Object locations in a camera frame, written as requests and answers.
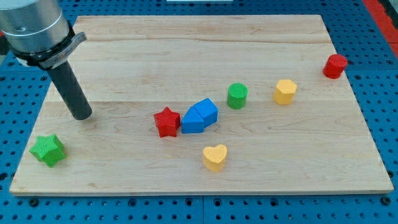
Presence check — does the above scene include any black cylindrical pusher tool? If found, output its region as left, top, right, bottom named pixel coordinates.
left=47, top=62, right=92, bottom=120

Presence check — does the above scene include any green star block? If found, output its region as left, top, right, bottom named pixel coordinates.
left=29, top=134, right=66, bottom=167

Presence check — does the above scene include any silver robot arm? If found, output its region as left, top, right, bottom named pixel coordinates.
left=1, top=0, right=92, bottom=120

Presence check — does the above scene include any red star block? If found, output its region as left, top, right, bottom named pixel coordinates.
left=154, top=107, right=180, bottom=138

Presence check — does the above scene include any blue triangular block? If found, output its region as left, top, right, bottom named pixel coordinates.
left=181, top=107, right=205, bottom=134

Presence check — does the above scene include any blue cube block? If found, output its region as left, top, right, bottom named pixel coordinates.
left=193, top=98, right=218, bottom=128

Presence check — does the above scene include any yellow heart block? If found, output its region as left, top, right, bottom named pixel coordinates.
left=203, top=144, right=228, bottom=172

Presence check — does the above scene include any green cylinder block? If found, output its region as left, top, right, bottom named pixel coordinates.
left=227, top=83, right=248, bottom=110

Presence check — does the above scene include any wooden board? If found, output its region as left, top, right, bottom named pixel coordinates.
left=10, top=15, right=394, bottom=197

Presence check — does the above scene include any yellow hexagon block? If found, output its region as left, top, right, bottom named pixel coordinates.
left=273, top=80, right=297, bottom=105

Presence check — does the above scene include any red cylinder block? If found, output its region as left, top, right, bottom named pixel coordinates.
left=323, top=54, right=348, bottom=79

